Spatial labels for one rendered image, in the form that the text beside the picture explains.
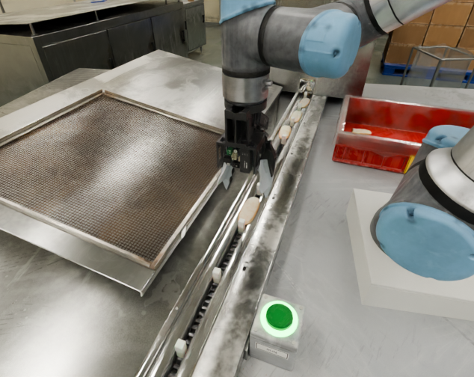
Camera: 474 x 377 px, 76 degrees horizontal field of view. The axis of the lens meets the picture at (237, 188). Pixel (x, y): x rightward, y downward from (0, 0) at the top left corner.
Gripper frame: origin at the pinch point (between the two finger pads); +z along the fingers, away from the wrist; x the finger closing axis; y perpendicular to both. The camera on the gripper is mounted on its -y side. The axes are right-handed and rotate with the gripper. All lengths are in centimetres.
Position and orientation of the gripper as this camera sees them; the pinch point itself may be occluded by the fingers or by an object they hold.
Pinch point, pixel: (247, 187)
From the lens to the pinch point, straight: 63.8
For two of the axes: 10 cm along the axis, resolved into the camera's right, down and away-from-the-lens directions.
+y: -3.3, 5.7, -7.5
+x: 9.4, 2.0, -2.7
